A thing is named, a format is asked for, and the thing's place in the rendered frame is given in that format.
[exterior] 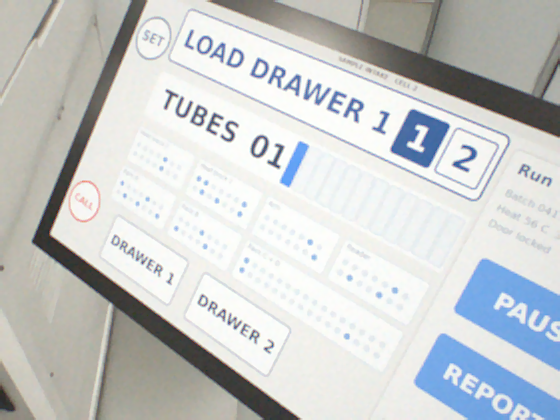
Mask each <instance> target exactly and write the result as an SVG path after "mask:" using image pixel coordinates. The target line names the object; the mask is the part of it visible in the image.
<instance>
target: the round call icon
mask: <svg viewBox="0 0 560 420"><path fill-rule="evenodd" d="M107 191H108V190H106V189H104V187H102V186H101V185H99V184H98V183H96V182H93V181H91V180H90V179H88V178H87V177H85V176H84V175H82V174H80V173H79V172H77V175H76V177H75V179H74V182H73V183H72V186H71V188H70V190H69V195H68V198H67V200H66V202H65V205H64V207H63V210H62V212H63V213H64V214H66V215H67V216H69V218H72V219H73V220H75V221H76V222H78V223H79V224H81V225H82V226H84V227H85V228H86V229H88V230H89V231H91V230H92V227H93V225H94V223H95V220H96V218H97V217H98V214H99V212H100V210H101V207H102V205H103V203H104V198H105V196H106V193H107Z"/></svg>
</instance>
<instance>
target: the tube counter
mask: <svg viewBox="0 0 560 420"><path fill-rule="evenodd" d="M239 165H240V166H241V167H243V168H245V169H247V170H249V171H250V172H252V173H254V174H255V175H257V176H259V177H261V178H263V179H265V180H269V181H270V182H272V183H274V184H276V185H278V186H280V187H282V188H283V189H285V190H287V191H288V192H290V193H292V194H294V195H296V196H297V197H299V198H301V199H303V200H305V201H307V202H309V203H311V204H312V205H314V206H316V207H318V208H320V209H322V210H324V212H326V213H328V214H330V215H332V216H334V217H336V218H339V219H341V220H343V221H345V222H347V223H349V224H351V225H353V226H354V227H356V228H358V229H360V230H361V231H363V232H365V233H367V234H368V235H370V236H372V237H374V238H376V239H378V240H380V241H381V242H383V243H385V244H387V245H389V246H391V247H393V248H395V249H396V250H398V251H399V252H401V253H403V254H405V255H409V256H410V257H412V258H414V259H416V260H418V261H420V262H422V263H424V264H425V265H427V266H429V267H431V268H433V269H434V270H436V271H437V272H439V273H441V271H442V269H443V267H444V266H445V264H446V262H447V260H448V258H449V256H450V255H451V254H452V252H453V250H454V248H455V246H456V244H457V243H458V241H459V239H460V237H461V235H462V233H463V232H464V230H465V228H466V226H467V224H468V222H469V219H470V218H469V217H467V216H465V215H463V214H461V213H459V212H457V211H455V210H453V209H451V208H449V207H446V206H444V205H442V204H440V203H438V202H436V201H434V200H433V199H431V198H429V197H427V196H424V195H422V194H420V193H418V192H416V191H414V190H412V189H410V188H408V187H406V186H404V185H401V184H399V183H397V182H396V181H392V180H390V179H388V178H386V177H384V176H382V175H379V174H377V173H375V172H373V171H371V170H369V169H367V168H365V167H363V166H361V165H360V164H357V163H355V162H353V161H351V160H349V159H347V158H345V157H343V156H341V155H339V154H337V153H334V152H332V151H330V150H328V149H326V148H324V147H323V146H321V145H319V144H317V143H312V142H310V141H308V140H306V139H304V138H302V137H300V136H298V135H296V134H294V133H292V132H289V131H287V130H286V129H284V128H282V127H280V126H278V125H276V124H274V123H272V122H270V121H267V120H265V119H263V118H261V117H260V119H259V121H258V123H257V125H256V128H255V130H254V132H253V134H252V136H251V138H250V141H249V144H248V146H247V148H246V150H245V152H244V155H243V157H242V159H241V161H240V163H239Z"/></svg>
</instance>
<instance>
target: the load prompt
mask: <svg viewBox="0 0 560 420"><path fill-rule="evenodd" d="M167 61H169V62H171V63H174V64H176V65H177V66H179V67H181V68H183V69H185V70H188V71H190V72H194V73H196V74H198V75H200V76H203V77H205V78H207V79H209V80H211V81H213V82H214V83H217V84H219V85H221V86H223V87H225V88H227V89H229V90H232V91H234V92H236V93H238V94H240V95H242V96H245V97H247V98H249V99H250V100H252V101H254V102H256V103H259V104H261V105H263V106H265V107H269V108H271V109H274V110H276V111H278V112H280V113H282V114H284V115H286V116H288V117H290V118H292V119H294V120H296V121H298V122H300V123H303V124H305V125H307V126H309V127H311V128H313V129H316V130H318V131H320V132H322V133H324V134H325V135H327V136H330V137H332V138H334V139H336V140H338V141H340V142H342V143H345V144H349V145H351V146H353V147H355V148H357V149H360V150H361V151H363V152H365V153H367V154H369V155H371V156H374V157H376V158H378V159H380V160H382V161H384V162H387V163H389V164H391V165H393V166H395V167H397V168H398V169H401V170H403V171H405V172H407V173H409V174H411V175H413V176H416V177H418V178H420V179H422V180H424V181H428V182H431V183H433V184H434V185H436V186H438V187H440V188H442V189H445V190H447V191H449V192H451V193H453V194H455V195H458V196H460V197H462V198H464V199H466V200H468V201H469V202H472V203H474V204H476V205H478V203H479V201H480V199H481V197H482V196H483V194H484V192H485V190H486V188H487V186H488V184H489V183H490V182H491V180H492V178H493V176H494V174H495V173H496V171H497V169H498V167H499V165H500V163H501V161H502V158H503V156H504V154H505V152H506V150H507V148H508V147H509V146H510V144H511V142H512V140H513V138H514V137H513V136H510V135H508V134H505V133H503V132H501V131H499V130H496V129H494V128H491V127H489V126H486V125H484V124H481V123H479V122H476V121H474V120H471V119H469V118H467V117H465V116H462V115H460V114H457V113H455V112H452V111H450V110H446V109H442V108H440V107H437V106H435V105H432V104H431V103H428V102H426V101H423V100H421V99H418V98H416V97H413V96H411V95H408V94H406V93H403V92H401V91H398V90H396V89H394V88H392V87H390V86H387V85H385V84H382V83H380V82H377V81H375V80H372V79H370V78H367V77H365V76H362V75H360V74H358V73H356V72H351V71H348V70H346V69H343V68H341V67H338V66H336V65H333V64H331V63H328V62H326V61H323V60H322V59H319V58H317V57H314V56H312V55H309V54H307V53H304V52H302V51H299V50H297V49H294V48H292V47H289V46H287V45H285V44H283V43H280V42H278V41H275V40H273V39H270V38H268V37H265V36H260V35H258V34H255V33H253V32H250V31H249V30H246V29H244V28H241V27H239V26H236V25H234V24H231V23H229V22H226V21H224V20H221V19H219V18H216V17H214V16H212V15H210V14H207V13H205V12H202V11H200V10H197V9H195V8H192V7H190V6H189V7H188V10H187V12H186V14H185V17H184V19H183V21H182V24H181V26H180V28H179V31H178V35H177V38H176V39H175V41H174V44H173V46H172V48H171V51H170V53H169V55H168V57H167Z"/></svg>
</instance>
